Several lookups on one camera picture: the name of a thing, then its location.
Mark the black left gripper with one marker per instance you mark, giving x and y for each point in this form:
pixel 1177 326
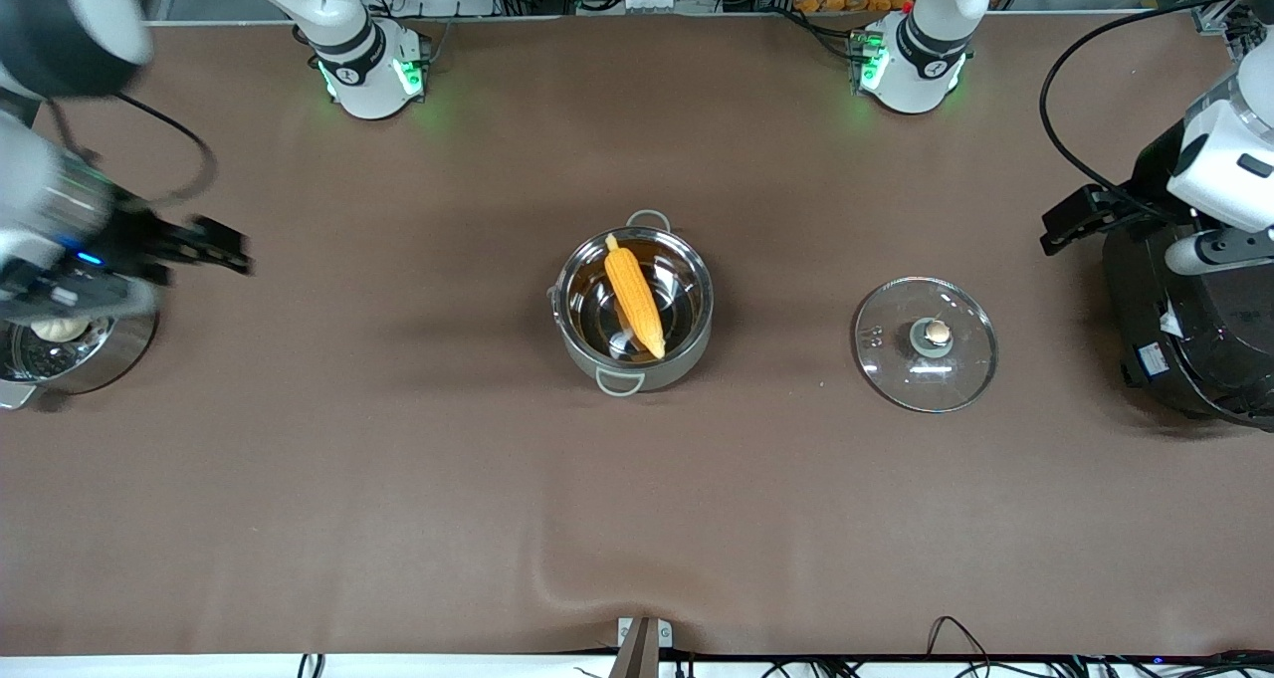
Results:
pixel 1152 182

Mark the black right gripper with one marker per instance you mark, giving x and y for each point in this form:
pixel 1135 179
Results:
pixel 136 234

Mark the glass pot lid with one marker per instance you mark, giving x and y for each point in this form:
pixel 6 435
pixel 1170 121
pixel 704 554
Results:
pixel 896 359

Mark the yellow corn cob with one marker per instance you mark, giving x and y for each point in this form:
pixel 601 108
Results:
pixel 635 295

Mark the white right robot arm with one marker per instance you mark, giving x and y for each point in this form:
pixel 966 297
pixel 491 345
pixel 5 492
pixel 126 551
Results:
pixel 368 71

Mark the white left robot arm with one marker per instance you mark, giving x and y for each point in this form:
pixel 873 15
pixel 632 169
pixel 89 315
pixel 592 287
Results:
pixel 926 61

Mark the steel steamer pot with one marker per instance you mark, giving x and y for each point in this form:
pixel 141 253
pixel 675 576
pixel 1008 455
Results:
pixel 109 354

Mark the black rice cooker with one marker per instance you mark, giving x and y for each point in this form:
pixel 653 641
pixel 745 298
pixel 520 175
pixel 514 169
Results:
pixel 1184 339

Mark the white steamed bun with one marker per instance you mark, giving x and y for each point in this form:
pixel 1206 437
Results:
pixel 60 332

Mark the brown table cloth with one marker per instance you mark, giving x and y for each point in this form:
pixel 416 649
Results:
pixel 398 519

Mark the long white power strip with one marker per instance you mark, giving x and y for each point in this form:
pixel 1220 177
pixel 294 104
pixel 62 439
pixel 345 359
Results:
pixel 649 4

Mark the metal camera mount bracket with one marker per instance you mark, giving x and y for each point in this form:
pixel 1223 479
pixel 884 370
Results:
pixel 642 643

